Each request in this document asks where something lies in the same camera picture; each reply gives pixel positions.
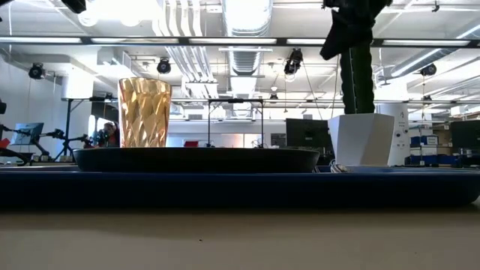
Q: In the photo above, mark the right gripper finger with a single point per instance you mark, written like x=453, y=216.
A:
x=350, y=32

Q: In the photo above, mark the black round plate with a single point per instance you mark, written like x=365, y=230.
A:
x=195, y=161

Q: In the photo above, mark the black background robot arm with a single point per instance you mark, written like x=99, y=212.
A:
x=56, y=134

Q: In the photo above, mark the blue plastic tray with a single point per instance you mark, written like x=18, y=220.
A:
x=240, y=191

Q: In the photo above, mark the green cactus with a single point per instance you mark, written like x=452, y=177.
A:
x=358, y=82

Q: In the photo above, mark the black ceiling spotlight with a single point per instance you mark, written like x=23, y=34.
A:
x=428, y=70
x=293, y=62
x=36, y=71
x=163, y=66

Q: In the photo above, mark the white faceted plant pot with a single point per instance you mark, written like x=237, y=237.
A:
x=362, y=140

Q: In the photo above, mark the black monitor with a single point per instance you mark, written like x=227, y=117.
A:
x=307, y=133
x=465, y=134

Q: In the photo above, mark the blue storage bin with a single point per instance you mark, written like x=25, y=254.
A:
x=425, y=140
x=431, y=159

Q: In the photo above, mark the person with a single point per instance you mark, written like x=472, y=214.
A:
x=109, y=135

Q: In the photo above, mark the tilted grey monitor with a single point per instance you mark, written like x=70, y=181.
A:
x=28, y=133

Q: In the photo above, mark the black aluminium rig frame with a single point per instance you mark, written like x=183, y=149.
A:
x=86, y=40

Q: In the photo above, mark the silver ventilation duct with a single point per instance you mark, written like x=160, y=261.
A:
x=245, y=37

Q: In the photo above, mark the black metal workstation frame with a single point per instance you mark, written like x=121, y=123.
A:
x=68, y=123
x=235, y=100

